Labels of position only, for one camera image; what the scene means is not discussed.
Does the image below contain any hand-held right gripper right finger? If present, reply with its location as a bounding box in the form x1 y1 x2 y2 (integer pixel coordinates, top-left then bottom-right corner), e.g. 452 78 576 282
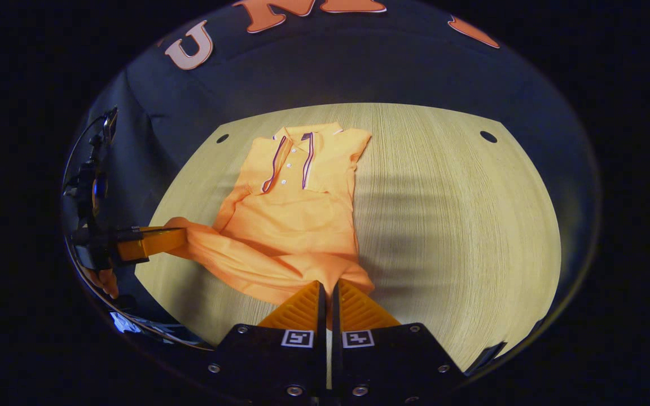
331 279 467 403

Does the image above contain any orange T-shirt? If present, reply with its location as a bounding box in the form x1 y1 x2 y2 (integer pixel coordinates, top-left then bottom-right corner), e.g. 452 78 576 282
164 122 376 308

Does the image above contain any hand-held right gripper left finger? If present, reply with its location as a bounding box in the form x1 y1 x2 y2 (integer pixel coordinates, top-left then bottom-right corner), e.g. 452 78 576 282
205 280 328 402

